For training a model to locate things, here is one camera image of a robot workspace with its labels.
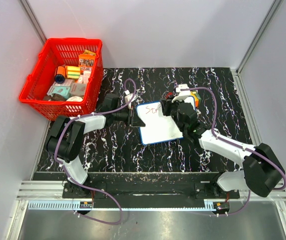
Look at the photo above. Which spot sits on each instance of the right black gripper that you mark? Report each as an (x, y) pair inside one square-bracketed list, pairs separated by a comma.
[(167, 104)]

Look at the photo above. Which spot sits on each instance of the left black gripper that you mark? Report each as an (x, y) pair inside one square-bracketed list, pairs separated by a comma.
[(133, 120)]

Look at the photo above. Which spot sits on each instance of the white blue-framed whiteboard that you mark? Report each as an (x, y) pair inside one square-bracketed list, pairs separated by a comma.
[(158, 128)]

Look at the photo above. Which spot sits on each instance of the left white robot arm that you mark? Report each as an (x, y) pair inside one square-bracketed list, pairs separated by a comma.
[(65, 139)]

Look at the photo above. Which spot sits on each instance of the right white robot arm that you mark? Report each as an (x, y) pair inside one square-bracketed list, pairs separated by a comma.
[(260, 170)]

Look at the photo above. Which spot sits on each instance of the orange juice carton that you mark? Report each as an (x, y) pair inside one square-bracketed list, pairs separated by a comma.
[(197, 98)]

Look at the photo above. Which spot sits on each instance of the white round container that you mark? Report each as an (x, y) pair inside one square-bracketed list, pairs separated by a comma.
[(75, 99)]

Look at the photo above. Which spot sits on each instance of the brown pink box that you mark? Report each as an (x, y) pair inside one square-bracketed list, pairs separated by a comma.
[(78, 89)]

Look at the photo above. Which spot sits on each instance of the teal box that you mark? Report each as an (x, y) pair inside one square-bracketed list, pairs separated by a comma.
[(63, 91)]

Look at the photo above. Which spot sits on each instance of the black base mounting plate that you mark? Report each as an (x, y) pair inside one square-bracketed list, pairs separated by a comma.
[(148, 195)]

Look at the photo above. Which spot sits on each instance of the orange snack box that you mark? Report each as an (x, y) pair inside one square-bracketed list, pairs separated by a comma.
[(86, 60)]

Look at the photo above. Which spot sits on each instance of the yellow striped box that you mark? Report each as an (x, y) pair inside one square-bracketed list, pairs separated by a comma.
[(72, 72)]

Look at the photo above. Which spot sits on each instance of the blue orange can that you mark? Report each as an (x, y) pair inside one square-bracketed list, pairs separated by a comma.
[(60, 74)]

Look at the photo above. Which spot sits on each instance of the red plastic shopping basket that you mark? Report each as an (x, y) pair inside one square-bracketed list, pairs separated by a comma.
[(57, 52)]

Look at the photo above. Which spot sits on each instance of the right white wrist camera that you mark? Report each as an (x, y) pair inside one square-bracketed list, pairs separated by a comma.
[(182, 92)]

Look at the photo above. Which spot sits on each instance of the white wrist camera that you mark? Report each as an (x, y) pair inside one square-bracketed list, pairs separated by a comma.
[(182, 92), (129, 97)]

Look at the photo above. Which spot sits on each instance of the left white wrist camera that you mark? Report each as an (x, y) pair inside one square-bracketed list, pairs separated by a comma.
[(129, 97)]

